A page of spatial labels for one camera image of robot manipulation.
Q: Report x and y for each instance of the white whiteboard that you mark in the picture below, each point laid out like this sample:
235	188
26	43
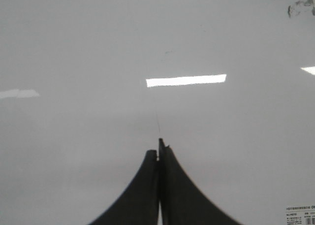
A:
88	86

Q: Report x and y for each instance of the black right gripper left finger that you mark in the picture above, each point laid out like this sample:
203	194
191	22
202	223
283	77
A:
139	202

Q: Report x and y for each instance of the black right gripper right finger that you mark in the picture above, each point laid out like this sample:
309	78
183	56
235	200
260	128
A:
182	203

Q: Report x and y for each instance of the white product label sticker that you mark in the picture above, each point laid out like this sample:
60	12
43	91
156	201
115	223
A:
300	215

